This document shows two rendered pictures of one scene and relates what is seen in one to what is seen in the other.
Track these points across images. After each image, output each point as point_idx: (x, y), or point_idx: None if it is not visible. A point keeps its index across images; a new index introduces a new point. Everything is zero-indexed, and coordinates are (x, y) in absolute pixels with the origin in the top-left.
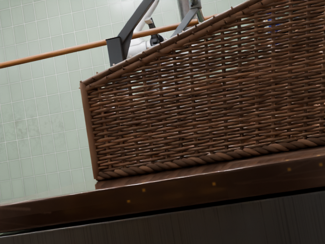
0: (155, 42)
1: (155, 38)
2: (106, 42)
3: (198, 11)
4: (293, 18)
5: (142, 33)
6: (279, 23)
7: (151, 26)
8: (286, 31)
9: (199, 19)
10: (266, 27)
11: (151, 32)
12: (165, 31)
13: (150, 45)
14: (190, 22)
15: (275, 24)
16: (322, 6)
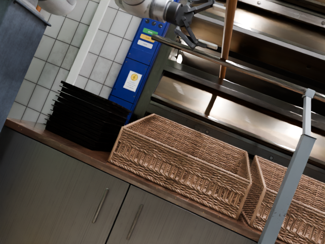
0: (189, 24)
1: (191, 20)
2: (235, 4)
3: (289, 89)
4: (238, 104)
5: (232, 29)
6: (189, 73)
7: (206, 7)
8: (178, 76)
9: (264, 80)
10: (102, 15)
11: (230, 35)
12: (227, 43)
13: (164, 7)
14: (228, 52)
15: (165, 57)
16: None
